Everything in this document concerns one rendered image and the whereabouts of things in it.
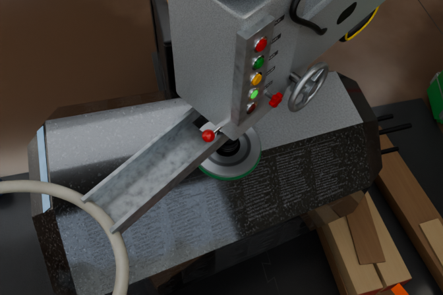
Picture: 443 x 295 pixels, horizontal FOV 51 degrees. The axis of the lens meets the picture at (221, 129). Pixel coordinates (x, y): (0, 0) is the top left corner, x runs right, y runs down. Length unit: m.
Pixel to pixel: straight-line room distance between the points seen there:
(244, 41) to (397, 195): 1.66
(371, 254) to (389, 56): 1.37
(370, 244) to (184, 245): 0.87
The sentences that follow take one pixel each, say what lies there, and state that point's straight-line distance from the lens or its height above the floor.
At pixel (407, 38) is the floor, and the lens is 3.18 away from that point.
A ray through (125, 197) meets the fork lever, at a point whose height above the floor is 1.02.
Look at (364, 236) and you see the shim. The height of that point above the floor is 0.22.
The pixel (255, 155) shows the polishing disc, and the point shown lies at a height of 0.85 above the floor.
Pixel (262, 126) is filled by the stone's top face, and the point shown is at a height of 0.80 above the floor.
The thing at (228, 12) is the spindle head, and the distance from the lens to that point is 0.86.
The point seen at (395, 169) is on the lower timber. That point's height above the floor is 0.09.
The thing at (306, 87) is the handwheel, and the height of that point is 1.20.
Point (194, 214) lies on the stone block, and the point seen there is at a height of 0.70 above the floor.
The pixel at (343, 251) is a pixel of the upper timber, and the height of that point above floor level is 0.21.
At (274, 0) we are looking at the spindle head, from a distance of 0.89.
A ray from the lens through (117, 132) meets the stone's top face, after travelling 1.56.
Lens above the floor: 2.10
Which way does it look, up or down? 57 degrees down
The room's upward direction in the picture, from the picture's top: 2 degrees clockwise
